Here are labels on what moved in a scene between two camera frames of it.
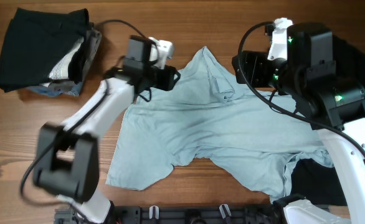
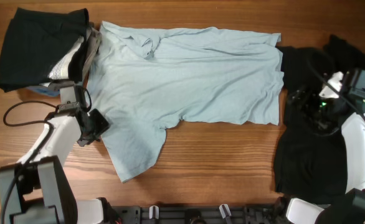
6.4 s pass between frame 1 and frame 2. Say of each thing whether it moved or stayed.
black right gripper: moved
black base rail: stayed
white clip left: stayed
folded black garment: stayed
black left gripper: moved
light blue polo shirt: moved
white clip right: stayed
